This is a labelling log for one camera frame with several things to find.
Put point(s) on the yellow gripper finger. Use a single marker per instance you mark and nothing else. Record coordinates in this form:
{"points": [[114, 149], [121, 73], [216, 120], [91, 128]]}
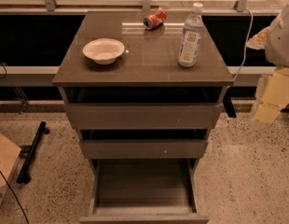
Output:
{"points": [[272, 96], [258, 41]]}

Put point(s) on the clear blue-label plastic bottle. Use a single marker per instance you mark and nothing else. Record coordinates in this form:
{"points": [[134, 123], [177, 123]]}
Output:
{"points": [[191, 36]]}

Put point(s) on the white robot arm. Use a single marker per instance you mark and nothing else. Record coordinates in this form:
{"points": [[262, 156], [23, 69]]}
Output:
{"points": [[277, 44]]}

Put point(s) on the grey drawer cabinet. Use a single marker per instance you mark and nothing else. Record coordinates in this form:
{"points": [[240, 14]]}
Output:
{"points": [[147, 73]]}

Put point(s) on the top grey drawer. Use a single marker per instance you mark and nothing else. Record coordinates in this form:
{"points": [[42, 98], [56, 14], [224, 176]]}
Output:
{"points": [[146, 117]]}

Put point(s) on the open bottom grey drawer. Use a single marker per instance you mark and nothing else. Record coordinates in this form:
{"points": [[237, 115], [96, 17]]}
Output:
{"points": [[153, 191]]}

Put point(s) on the middle grey drawer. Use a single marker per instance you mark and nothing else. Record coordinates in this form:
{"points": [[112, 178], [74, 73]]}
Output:
{"points": [[143, 150]]}

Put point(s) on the crushed red soda can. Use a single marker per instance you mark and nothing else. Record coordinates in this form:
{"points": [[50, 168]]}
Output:
{"points": [[154, 19]]}

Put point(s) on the white paper bowl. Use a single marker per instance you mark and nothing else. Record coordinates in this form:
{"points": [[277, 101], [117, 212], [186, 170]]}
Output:
{"points": [[104, 50]]}

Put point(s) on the black metal bar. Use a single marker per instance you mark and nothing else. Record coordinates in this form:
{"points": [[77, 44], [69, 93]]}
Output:
{"points": [[24, 176]]}

